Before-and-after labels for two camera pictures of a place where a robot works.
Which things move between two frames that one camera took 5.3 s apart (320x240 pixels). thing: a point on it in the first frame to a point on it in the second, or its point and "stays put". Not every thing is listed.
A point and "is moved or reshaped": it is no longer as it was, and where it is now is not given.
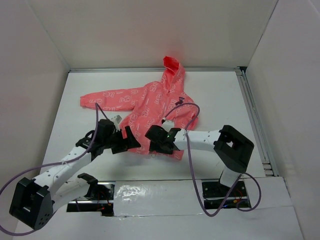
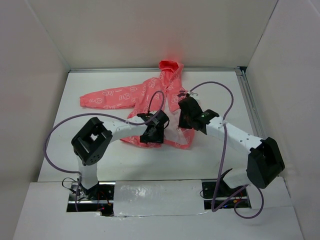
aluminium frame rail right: [265, 153] stays put
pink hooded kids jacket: [164, 99] is moved or reshaped
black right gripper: [155, 146] to [182, 123]
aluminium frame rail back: [151, 69] stays put
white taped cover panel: [155, 198] stays put
